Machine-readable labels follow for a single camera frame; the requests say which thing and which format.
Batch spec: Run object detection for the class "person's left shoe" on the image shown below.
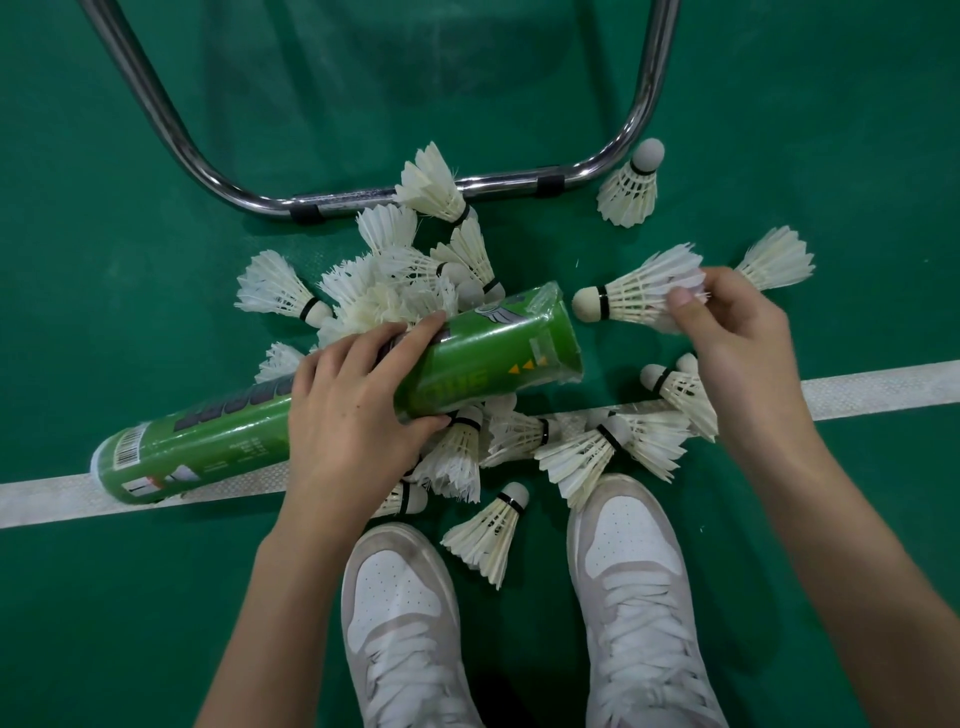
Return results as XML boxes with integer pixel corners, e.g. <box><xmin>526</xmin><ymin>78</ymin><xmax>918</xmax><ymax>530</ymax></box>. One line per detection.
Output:
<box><xmin>341</xmin><ymin>522</ymin><xmax>485</xmax><ymax>728</ymax></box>

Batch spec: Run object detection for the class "person's left hand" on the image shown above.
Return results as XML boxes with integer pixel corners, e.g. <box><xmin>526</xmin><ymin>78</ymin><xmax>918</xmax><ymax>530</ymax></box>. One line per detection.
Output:
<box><xmin>262</xmin><ymin>311</ymin><xmax>453</xmax><ymax>553</ymax></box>

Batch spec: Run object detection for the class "person's right hand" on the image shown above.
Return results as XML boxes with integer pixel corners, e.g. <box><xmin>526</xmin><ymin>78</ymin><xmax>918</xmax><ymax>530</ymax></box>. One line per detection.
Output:
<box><xmin>667</xmin><ymin>266</ymin><xmax>819</xmax><ymax>466</ymax></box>

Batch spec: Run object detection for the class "black chair with chrome frame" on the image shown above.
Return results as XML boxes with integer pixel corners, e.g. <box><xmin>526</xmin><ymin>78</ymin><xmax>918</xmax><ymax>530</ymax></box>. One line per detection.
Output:
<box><xmin>78</xmin><ymin>0</ymin><xmax>682</xmax><ymax>225</ymax></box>

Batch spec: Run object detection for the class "person's right forearm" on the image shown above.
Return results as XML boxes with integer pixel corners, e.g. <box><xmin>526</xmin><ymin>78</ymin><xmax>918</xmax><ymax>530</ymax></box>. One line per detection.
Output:
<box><xmin>738</xmin><ymin>427</ymin><xmax>960</xmax><ymax>728</ymax></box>

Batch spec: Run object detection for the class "single feather shuttlecock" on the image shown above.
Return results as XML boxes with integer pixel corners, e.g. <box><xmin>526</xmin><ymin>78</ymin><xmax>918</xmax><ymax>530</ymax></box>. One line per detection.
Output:
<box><xmin>571</xmin><ymin>242</ymin><xmax>710</xmax><ymax>335</ymax></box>

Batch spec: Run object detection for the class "person's right shoe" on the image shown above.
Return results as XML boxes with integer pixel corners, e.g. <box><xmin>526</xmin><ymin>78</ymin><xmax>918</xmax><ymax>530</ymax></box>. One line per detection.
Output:
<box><xmin>566</xmin><ymin>473</ymin><xmax>729</xmax><ymax>728</ymax></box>

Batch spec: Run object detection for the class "bright green glossy shuttlecock tube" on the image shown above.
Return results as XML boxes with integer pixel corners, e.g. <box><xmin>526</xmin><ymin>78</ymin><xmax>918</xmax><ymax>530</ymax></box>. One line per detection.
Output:
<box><xmin>89</xmin><ymin>281</ymin><xmax>585</xmax><ymax>505</ymax></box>

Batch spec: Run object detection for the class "pile of white shuttlecocks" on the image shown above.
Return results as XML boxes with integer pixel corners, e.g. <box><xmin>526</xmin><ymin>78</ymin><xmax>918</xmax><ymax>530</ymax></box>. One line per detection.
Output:
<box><xmin>233</xmin><ymin>137</ymin><xmax>817</xmax><ymax>592</ymax></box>

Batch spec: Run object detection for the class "person's shoe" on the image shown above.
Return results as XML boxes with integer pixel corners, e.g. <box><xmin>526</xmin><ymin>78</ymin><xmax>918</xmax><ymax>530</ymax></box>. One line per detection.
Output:
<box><xmin>341</xmin><ymin>522</ymin><xmax>485</xmax><ymax>728</ymax></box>
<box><xmin>566</xmin><ymin>473</ymin><xmax>729</xmax><ymax>728</ymax></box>

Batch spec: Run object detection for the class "person's left forearm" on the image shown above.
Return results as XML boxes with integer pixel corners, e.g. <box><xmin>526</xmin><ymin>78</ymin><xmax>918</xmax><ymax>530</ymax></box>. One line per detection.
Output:
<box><xmin>194</xmin><ymin>524</ymin><xmax>354</xmax><ymax>728</ymax></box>

